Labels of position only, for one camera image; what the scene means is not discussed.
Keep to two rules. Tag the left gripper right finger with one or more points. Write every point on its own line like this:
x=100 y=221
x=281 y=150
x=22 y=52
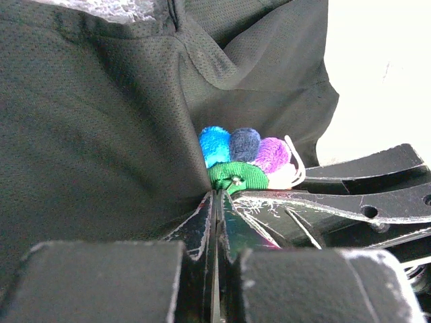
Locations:
x=276 y=266

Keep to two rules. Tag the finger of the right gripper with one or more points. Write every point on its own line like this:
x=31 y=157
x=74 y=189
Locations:
x=393 y=169
x=378 y=220

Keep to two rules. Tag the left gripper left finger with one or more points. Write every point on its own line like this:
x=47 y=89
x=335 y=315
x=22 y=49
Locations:
x=169 y=280

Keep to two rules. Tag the black polo shirt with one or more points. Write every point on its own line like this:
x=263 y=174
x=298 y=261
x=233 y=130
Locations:
x=100 y=121

